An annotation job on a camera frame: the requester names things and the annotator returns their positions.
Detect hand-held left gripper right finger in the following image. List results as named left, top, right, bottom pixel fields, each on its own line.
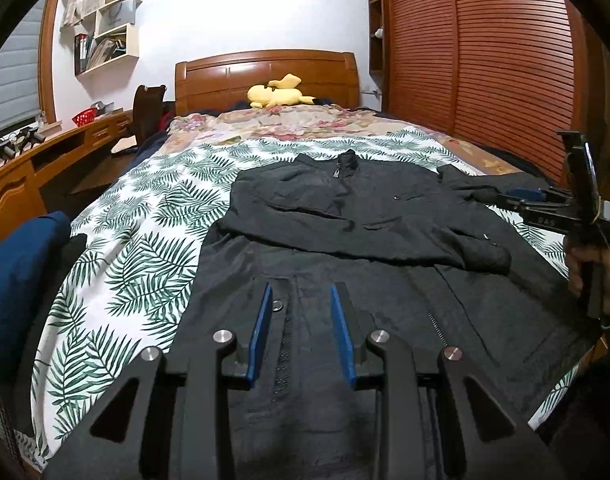
left=330, top=281, right=568, bottom=480

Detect white wall shelves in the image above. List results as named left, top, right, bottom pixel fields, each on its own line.
left=60, top=0, right=143, bottom=77

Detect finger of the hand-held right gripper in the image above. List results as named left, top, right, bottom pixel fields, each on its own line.
left=508, top=186, right=566, bottom=202
left=493, top=194, right=536, bottom=215

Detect yellow plush toy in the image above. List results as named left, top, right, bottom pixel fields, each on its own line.
left=247, top=74, right=316, bottom=109

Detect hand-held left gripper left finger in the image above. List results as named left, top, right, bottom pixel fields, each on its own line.
left=44, top=282, right=274, bottom=480

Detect brown chair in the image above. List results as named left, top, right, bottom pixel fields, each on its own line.
left=112, top=84, right=168, bottom=157

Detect grey window blind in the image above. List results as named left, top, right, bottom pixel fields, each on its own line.
left=0, top=7, right=50, bottom=146

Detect wooden headboard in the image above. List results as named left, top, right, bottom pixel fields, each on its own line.
left=174, top=49, right=362, bottom=116

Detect dark cloth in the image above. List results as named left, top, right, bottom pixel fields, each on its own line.
left=5, top=232, right=88, bottom=441

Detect leaf-print bed sheet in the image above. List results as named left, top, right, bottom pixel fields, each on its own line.
left=30, top=127, right=580, bottom=461

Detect wooden window frame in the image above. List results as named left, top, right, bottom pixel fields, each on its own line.
left=36, top=0, right=64, bottom=126

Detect row of books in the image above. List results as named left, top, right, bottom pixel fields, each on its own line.
left=75, top=33, right=96, bottom=74

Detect wooden louvered wardrobe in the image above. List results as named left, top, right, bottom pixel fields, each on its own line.
left=367, top=0, right=606, bottom=186

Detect floral quilt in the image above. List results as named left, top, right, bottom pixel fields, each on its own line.
left=166, top=102, right=526, bottom=177

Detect black jacket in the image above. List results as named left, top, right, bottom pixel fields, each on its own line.
left=165, top=149, right=608, bottom=480

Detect wooden desk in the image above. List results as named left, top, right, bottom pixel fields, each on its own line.
left=0, top=110, right=136, bottom=261

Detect person's right hand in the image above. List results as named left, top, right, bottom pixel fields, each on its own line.
left=564, top=240, right=610, bottom=298

